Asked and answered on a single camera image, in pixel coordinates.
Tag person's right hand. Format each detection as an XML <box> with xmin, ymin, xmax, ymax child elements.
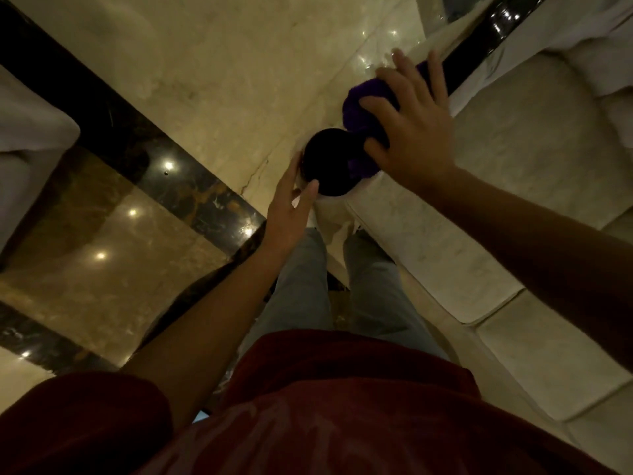
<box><xmin>358</xmin><ymin>48</ymin><xmax>458</xmax><ymax>194</ymax></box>

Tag person's left hand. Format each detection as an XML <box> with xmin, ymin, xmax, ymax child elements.
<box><xmin>260</xmin><ymin>152</ymin><xmax>320</xmax><ymax>254</ymax></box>

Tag purple cleaning cloth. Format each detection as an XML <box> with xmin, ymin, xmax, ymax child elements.
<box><xmin>342</xmin><ymin>60</ymin><xmax>432</xmax><ymax>176</ymax></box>

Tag black round ornament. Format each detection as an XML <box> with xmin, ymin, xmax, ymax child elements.
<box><xmin>302</xmin><ymin>128</ymin><xmax>371</xmax><ymax>198</ymax></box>

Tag person's right forearm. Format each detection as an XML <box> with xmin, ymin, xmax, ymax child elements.
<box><xmin>424</xmin><ymin>165</ymin><xmax>633</xmax><ymax>374</ymax></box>

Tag person's left forearm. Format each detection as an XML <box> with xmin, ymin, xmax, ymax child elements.
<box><xmin>121</xmin><ymin>242</ymin><xmax>297</xmax><ymax>432</ymax></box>

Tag grey jeans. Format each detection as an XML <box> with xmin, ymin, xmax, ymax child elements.
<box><xmin>236</xmin><ymin>227</ymin><xmax>452</xmax><ymax>363</ymax></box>

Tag cream upholstered sofa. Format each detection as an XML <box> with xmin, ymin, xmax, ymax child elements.
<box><xmin>316</xmin><ymin>53</ymin><xmax>633</xmax><ymax>475</ymax></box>

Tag white draped cloth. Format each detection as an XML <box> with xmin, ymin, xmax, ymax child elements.
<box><xmin>447</xmin><ymin>0</ymin><xmax>633</xmax><ymax>115</ymax></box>

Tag dark red shirt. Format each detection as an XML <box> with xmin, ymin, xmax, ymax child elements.
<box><xmin>0</xmin><ymin>330</ymin><xmax>611</xmax><ymax>475</ymax></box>

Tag white fabric chair cover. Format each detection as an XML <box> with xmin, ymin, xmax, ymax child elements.
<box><xmin>0</xmin><ymin>64</ymin><xmax>81</xmax><ymax>254</ymax></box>

